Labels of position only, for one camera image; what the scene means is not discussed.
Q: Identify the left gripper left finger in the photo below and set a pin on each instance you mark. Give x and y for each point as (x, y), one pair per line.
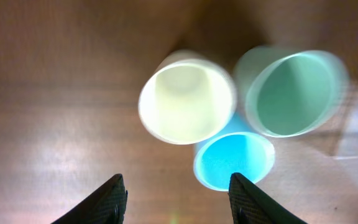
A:
(106, 205)

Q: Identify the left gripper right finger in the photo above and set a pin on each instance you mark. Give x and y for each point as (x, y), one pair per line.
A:
(251, 205)

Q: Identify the blue cup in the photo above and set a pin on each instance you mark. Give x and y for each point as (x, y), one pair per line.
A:
(236, 148)

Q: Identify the green cup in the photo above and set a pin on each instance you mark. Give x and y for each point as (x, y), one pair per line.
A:
(285, 92)

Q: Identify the cream cup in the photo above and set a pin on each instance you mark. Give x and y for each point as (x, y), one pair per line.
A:
(188, 99)

